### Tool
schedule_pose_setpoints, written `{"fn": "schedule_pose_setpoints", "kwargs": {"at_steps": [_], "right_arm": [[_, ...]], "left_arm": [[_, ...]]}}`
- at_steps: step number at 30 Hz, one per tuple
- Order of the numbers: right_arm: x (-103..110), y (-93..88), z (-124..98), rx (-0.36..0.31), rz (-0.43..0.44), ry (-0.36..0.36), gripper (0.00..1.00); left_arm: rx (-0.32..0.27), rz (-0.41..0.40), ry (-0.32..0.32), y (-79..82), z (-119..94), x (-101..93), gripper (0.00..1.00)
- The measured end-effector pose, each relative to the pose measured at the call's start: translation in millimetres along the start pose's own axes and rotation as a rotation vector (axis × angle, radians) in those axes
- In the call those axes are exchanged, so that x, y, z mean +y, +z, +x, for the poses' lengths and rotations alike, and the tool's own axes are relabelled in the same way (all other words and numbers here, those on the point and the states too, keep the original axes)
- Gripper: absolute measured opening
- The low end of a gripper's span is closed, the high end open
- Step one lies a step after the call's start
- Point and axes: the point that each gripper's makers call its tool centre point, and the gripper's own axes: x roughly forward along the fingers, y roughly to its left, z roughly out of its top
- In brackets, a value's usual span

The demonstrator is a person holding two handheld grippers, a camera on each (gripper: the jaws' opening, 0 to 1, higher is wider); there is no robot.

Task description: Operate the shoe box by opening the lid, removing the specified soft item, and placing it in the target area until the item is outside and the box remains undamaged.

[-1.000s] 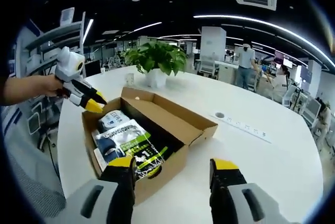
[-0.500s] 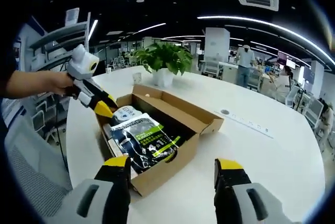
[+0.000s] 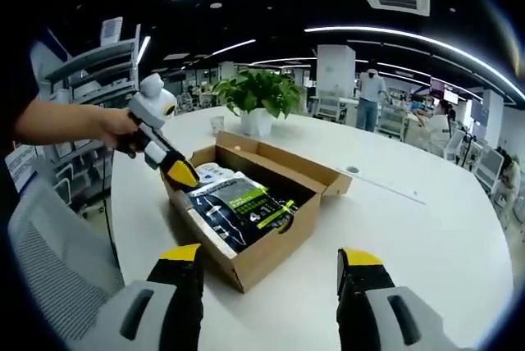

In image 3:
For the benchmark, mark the row of office chairs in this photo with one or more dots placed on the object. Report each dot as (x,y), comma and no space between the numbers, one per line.
(328,103)

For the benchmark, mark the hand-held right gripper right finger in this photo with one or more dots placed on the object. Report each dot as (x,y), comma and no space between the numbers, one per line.
(361,297)

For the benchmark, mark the grey mesh office chair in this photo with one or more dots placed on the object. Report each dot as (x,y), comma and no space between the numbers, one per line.
(53,269)

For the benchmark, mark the grey metal storage shelf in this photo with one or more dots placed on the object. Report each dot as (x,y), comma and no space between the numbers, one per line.
(94,53)

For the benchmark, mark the person's dark shirt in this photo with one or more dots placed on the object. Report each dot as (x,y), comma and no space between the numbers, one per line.
(22,92)

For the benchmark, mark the wall poster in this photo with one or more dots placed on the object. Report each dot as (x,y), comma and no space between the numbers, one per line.
(22,164)

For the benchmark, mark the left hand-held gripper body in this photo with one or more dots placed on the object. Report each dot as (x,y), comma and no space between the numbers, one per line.
(152,101)

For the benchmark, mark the wall display screen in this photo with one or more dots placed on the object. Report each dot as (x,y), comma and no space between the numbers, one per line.
(447,94)

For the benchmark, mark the person's left hand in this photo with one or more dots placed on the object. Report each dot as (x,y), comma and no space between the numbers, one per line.
(117,127)

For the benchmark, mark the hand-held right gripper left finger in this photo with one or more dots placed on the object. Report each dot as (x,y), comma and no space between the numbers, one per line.
(176,293)

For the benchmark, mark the dark printed soft packet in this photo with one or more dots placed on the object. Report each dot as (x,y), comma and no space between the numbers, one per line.
(242,207)

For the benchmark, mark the brown cardboard shoe box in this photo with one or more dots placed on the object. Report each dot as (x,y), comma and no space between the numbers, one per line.
(283,244)

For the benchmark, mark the white soft wipes pack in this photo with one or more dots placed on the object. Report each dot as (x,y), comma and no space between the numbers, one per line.
(213,172)

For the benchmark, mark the green plant in white pot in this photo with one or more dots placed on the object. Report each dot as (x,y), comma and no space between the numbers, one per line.
(262,88)

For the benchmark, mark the small pale cup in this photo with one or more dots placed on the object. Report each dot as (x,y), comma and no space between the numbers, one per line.
(217,125)

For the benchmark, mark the long curved ceiling light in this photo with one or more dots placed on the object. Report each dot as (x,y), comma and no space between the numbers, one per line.
(348,29)

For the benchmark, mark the short ceiling light strip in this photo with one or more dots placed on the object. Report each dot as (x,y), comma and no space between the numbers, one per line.
(234,47)

